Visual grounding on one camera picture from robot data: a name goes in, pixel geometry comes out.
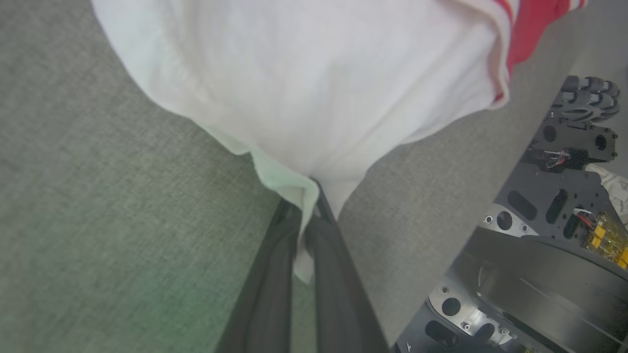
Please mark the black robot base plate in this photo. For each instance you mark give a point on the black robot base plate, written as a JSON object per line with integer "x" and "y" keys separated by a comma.
{"x": 537, "y": 189}

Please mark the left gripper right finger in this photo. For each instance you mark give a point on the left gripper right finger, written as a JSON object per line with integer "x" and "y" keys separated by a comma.
{"x": 338, "y": 294}

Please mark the black round robot column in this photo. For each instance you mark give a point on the black round robot column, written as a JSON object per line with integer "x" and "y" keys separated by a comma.
{"x": 539, "y": 284}

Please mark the red white basketball jersey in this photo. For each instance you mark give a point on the red white basketball jersey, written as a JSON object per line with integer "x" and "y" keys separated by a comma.
{"x": 319, "y": 73}

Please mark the yellow connector circuit board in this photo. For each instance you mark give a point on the yellow connector circuit board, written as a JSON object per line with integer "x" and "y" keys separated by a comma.
{"x": 608, "y": 238}

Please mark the white crumpled cloth piece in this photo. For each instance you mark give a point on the white crumpled cloth piece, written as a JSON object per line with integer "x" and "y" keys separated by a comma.
{"x": 615, "y": 189}

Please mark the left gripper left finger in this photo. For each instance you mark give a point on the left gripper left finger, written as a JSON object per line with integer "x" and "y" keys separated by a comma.
{"x": 270, "y": 304}

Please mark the black mecanum wheel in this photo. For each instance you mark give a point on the black mecanum wheel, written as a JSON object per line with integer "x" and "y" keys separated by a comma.
{"x": 584, "y": 98}

